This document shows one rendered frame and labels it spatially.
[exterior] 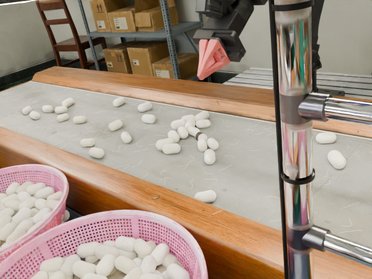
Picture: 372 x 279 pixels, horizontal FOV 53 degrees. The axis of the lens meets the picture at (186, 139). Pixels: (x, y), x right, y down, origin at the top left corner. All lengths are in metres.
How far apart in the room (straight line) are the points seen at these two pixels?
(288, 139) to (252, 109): 0.52
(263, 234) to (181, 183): 0.20
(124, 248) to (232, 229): 0.15
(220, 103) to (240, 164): 0.25
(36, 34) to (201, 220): 4.93
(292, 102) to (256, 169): 0.36
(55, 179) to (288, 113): 0.51
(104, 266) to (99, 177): 0.19
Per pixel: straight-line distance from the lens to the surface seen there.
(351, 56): 2.75
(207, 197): 0.54
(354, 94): 1.09
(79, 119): 0.95
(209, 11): 0.75
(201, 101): 0.88
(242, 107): 0.82
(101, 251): 0.52
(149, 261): 0.48
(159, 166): 0.67
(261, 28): 2.99
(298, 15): 0.25
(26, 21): 5.27
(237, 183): 0.59
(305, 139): 0.28
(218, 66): 0.79
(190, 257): 0.46
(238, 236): 0.46
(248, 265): 0.45
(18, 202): 0.70
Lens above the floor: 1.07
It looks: 26 degrees down
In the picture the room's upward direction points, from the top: 10 degrees counter-clockwise
